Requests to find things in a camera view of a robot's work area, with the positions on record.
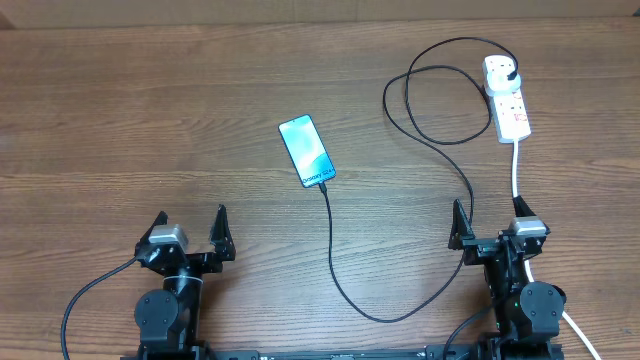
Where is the white power strip cord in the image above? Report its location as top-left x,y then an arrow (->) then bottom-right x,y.
510,139 -> 604,360

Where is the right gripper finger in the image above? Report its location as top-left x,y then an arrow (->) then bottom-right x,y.
448,199 -> 475,250
513,196 -> 538,217

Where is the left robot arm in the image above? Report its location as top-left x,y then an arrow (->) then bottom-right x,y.
134,205 -> 236,359

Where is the Samsung Galaxy smartphone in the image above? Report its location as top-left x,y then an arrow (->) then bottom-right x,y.
278,114 -> 336,188

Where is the white power strip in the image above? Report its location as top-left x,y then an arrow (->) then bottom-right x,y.
482,55 -> 531,143

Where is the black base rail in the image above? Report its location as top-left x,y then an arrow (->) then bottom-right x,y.
120,344 -> 565,360

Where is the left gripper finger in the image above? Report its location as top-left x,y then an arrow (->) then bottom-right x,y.
134,211 -> 168,258
210,204 -> 236,262

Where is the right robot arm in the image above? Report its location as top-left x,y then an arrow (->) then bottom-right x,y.
442,196 -> 566,360

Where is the white USB charger plug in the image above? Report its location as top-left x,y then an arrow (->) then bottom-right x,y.
485,72 -> 521,97

